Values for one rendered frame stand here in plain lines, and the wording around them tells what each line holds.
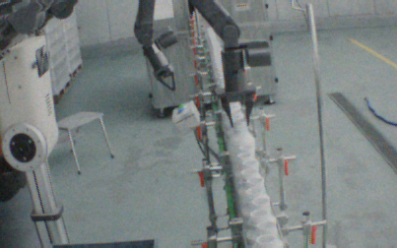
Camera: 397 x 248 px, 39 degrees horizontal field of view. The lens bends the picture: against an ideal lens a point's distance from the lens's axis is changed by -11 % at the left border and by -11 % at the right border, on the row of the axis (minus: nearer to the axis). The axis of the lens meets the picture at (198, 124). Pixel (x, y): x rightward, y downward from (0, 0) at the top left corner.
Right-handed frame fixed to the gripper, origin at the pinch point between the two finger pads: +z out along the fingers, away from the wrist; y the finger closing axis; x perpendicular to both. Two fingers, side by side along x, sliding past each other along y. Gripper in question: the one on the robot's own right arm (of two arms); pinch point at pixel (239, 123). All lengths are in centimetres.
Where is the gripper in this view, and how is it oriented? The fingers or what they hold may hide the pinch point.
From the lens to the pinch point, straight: 161.2
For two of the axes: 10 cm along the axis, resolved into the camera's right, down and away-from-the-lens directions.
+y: 9.9, -1.2, -0.2
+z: 1.2, 9.6, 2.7
